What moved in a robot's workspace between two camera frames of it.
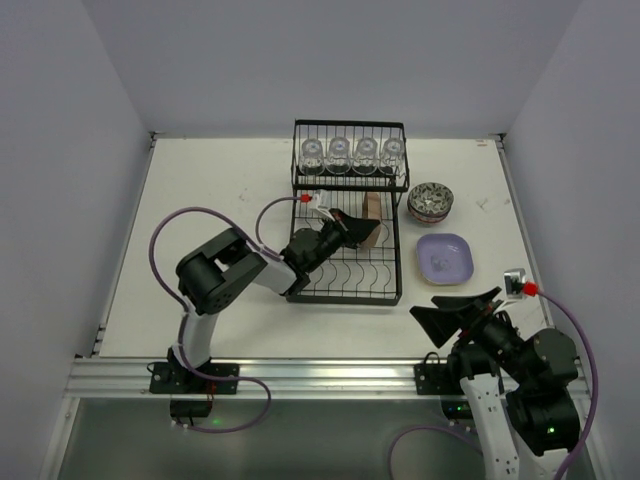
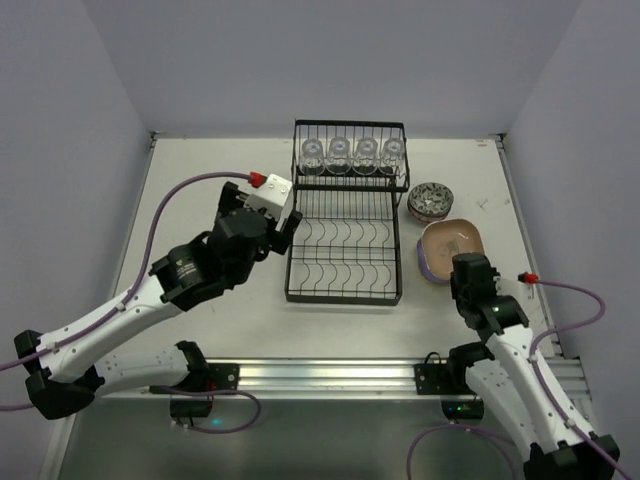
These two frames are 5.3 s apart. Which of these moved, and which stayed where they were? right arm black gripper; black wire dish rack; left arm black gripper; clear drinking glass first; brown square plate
Moved: left arm black gripper; brown square plate; right arm black gripper
Stayed: clear drinking glass first; black wire dish rack
